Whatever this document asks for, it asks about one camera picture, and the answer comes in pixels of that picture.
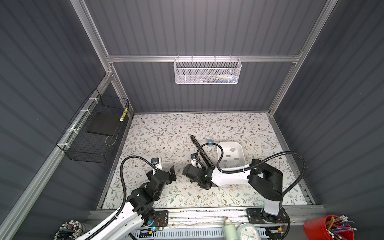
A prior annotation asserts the black stapler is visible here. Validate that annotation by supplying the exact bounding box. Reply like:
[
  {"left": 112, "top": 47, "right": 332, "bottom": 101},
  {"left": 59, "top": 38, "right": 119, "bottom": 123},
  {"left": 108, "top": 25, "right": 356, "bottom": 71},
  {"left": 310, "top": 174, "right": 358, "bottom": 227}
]
[{"left": 196, "top": 148, "right": 215, "bottom": 169}]

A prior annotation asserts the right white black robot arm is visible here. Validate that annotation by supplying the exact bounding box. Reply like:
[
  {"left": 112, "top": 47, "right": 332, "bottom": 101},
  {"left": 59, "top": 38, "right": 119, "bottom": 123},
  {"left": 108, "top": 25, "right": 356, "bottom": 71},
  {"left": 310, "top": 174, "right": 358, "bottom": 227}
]
[{"left": 183, "top": 142, "right": 307, "bottom": 223}]

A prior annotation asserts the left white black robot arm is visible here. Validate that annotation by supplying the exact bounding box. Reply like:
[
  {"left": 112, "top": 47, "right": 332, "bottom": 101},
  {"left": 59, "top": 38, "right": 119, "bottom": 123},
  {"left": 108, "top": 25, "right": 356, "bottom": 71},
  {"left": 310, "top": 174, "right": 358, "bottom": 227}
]
[{"left": 78, "top": 156, "right": 177, "bottom": 240}]

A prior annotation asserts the floral table mat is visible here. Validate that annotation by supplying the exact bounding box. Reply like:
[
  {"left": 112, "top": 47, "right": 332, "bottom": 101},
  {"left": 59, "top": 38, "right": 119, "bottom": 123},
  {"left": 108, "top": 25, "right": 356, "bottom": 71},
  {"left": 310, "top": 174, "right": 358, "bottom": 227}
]
[{"left": 101, "top": 112, "right": 310, "bottom": 210}]

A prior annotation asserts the white plastic tray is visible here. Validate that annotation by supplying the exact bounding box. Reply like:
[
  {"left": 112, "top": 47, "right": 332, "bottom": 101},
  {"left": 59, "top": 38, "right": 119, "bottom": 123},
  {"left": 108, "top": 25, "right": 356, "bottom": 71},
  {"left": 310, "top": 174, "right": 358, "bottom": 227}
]
[{"left": 219, "top": 142, "right": 246, "bottom": 169}]

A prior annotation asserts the green glue bottle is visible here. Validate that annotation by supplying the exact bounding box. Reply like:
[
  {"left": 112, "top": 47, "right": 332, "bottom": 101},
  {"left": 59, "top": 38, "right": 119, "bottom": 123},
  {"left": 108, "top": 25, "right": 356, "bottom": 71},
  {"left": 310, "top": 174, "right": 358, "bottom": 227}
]
[{"left": 223, "top": 217, "right": 239, "bottom": 240}]

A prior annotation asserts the mint alarm clock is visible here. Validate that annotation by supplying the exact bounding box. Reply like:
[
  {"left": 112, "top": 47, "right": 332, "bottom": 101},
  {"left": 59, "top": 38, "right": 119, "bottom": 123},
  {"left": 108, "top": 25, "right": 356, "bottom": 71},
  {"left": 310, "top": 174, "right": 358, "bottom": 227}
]
[{"left": 237, "top": 224, "right": 261, "bottom": 240}]

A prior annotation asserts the yellow marker pen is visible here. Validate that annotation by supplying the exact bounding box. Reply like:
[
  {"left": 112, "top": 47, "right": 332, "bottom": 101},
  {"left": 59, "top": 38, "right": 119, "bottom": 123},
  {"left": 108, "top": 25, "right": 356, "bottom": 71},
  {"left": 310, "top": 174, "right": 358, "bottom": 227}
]
[{"left": 119, "top": 108, "right": 128, "bottom": 122}]

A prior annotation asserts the jar of coloured pencils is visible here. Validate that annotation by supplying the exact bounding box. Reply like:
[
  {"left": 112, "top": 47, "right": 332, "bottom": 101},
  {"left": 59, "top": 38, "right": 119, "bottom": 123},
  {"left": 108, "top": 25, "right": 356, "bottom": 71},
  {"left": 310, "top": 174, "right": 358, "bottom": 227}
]
[{"left": 54, "top": 220, "right": 86, "bottom": 240}]

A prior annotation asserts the red pencil cup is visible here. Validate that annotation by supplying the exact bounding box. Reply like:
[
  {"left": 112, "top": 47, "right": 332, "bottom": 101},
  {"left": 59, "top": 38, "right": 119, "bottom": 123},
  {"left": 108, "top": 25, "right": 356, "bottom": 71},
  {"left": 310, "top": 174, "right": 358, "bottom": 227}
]
[{"left": 303, "top": 215, "right": 357, "bottom": 240}]

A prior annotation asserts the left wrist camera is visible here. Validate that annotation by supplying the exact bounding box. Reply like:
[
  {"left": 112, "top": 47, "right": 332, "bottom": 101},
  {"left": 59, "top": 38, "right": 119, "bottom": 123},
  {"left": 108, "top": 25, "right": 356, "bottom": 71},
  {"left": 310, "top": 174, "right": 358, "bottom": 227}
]
[{"left": 151, "top": 158, "right": 163, "bottom": 174}]

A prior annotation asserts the black wire basket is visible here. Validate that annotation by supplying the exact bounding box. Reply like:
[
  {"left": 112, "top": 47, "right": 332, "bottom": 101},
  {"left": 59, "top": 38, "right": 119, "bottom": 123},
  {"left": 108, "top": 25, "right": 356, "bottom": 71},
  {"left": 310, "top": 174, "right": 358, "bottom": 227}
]
[{"left": 57, "top": 91, "right": 130, "bottom": 164}]

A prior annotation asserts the white wire mesh basket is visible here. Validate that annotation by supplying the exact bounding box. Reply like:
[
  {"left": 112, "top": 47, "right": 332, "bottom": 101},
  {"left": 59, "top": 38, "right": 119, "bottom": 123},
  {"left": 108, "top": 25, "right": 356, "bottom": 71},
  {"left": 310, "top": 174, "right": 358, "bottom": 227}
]
[{"left": 173, "top": 58, "right": 242, "bottom": 85}]

